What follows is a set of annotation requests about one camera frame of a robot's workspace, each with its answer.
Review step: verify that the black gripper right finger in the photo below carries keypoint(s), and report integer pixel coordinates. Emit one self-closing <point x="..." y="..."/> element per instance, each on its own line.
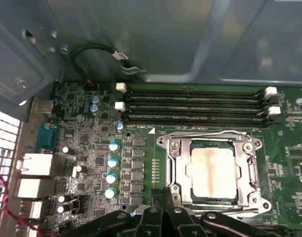
<point x="180" y="222"/>

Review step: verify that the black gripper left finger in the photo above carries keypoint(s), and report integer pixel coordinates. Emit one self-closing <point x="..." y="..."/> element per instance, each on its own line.
<point x="151" y="222"/>

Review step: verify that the metal socket cover frame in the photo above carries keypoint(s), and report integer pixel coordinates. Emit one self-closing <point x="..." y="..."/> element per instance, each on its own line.
<point x="183" y="170"/>

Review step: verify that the silver CPU green edge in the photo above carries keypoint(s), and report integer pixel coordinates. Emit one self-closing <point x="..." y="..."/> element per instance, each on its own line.
<point x="212" y="172"/>

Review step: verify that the CPU socket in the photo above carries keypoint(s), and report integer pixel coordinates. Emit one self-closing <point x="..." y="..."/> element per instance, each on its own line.
<point x="258" y="200"/>

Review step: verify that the black RAM slot white clips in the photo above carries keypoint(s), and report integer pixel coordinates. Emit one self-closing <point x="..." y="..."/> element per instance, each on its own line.
<point x="190" y="93"/>
<point x="190" y="109"/>

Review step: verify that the blue top capacitor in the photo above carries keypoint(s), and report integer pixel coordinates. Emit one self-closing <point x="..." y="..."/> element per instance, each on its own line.
<point x="114" y="146"/>
<point x="111" y="178"/>
<point x="94" y="99"/>
<point x="109" y="193"/>
<point x="112" y="163"/>
<point x="119" y="126"/>
<point x="94" y="108"/>

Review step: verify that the silver capacitor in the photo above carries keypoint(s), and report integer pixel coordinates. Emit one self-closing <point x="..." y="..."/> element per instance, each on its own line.
<point x="65" y="149"/>
<point x="80" y="168"/>
<point x="61" y="209"/>
<point x="62" y="198"/>

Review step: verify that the silver rear port block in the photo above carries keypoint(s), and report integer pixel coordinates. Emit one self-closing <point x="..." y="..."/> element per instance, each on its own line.
<point x="32" y="209"/>
<point x="30" y="187"/>
<point x="37" y="164"/>

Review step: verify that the green motherboard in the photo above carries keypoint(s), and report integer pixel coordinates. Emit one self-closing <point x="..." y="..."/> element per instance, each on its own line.
<point x="279" y="148"/>

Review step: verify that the blue serial port connector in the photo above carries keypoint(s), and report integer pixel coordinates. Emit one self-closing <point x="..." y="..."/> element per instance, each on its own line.
<point x="47" y="138"/>

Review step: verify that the grey rear port block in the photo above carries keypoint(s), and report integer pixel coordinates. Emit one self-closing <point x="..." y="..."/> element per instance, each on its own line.
<point x="42" y="107"/>

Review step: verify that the black PC case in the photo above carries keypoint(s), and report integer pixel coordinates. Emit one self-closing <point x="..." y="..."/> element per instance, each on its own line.
<point x="165" y="37"/>

